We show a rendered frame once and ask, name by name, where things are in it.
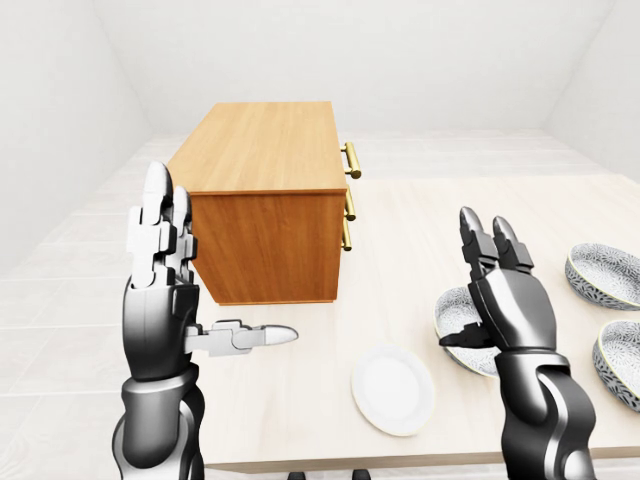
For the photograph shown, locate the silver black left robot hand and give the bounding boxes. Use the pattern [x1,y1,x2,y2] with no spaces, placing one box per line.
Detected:
[121,160,300,385]

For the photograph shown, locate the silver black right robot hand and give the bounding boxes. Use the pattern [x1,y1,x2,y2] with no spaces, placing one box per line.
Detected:
[438,205,558,354]

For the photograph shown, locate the black white patterned bowl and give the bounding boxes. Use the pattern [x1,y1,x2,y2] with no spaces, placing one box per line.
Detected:
[592,319,640,414]
[432,285,501,379]
[564,242,640,312]

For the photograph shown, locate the wooden cabinet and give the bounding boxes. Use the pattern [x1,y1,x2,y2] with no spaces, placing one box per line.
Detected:
[166,100,349,306]

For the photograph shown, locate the white plate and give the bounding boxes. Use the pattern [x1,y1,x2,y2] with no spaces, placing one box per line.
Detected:
[350,341,436,437]

